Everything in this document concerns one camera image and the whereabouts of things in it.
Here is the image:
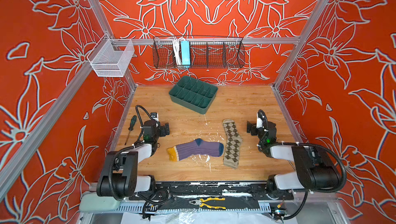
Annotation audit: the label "black wire wall basket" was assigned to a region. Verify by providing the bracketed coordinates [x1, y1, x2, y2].
[153, 36, 245, 69]

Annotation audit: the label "beige brown argyle sock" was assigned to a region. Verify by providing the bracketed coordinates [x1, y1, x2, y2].
[222, 119, 243, 169]

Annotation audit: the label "purple yellow blue sock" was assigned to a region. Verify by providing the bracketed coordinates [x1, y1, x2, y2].
[167, 138, 224, 162]

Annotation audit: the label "yellow handled pliers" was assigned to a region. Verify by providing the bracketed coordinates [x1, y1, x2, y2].
[189, 197, 226, 210]

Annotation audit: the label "green handled screwdriver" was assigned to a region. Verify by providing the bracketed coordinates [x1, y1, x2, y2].
[124, 115, 137, 145]

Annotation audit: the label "white mesh wall basket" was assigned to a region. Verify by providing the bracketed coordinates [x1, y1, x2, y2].
[87, 33, 135, 78]

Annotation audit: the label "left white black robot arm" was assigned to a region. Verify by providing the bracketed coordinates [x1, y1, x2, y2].
[96, 105, 170, 201]

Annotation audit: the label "light blue box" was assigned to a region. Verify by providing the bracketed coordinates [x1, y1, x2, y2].
[180, 40, 191, 68]

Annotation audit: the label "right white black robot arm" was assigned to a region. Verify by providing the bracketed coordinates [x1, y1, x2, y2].
[246, 110, 347, 199]

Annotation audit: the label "green divided organizer tray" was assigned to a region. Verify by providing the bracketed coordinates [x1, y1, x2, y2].
[169, 75, 218, 115]

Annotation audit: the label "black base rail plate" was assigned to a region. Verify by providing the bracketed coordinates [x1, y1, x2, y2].
[128, 181, 295, 201]

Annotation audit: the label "pale green pad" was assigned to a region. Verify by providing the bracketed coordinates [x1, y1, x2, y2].
[79, 193, 121, 213]

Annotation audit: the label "white coiled cable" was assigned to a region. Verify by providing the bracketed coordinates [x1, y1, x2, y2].
[172, 37, 182, 66]

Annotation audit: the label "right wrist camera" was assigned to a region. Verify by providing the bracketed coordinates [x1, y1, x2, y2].
[256, 113, 268, 129]

